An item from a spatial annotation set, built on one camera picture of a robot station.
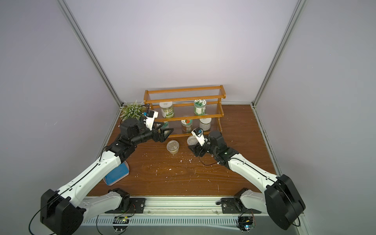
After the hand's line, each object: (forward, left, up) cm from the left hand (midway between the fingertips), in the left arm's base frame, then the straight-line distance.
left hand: (169, 126), depth 72 cm
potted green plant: (+19, +28, -10) cm, 36 cm away
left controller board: (-38, +24, -32) cm, 55 cm away
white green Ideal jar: (+17, +4, -6) cm, 19 cm away
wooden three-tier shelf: (+21, -10, -11) cm, 26 cm away
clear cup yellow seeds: (+1, +1, -22) cm, 22 cm away
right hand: (0, -12, -11) cm, 17 cm away
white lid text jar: (+16, -20, -17) cm, 31 cm away
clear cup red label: (-1, -11, -11) cm, 16 cm away
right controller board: (-37, -38, -28) cm, 60 cm away
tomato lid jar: (+16, -7, -20) cm, 27 cm away
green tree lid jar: (+19, -16, -5) cm, 25 cm away
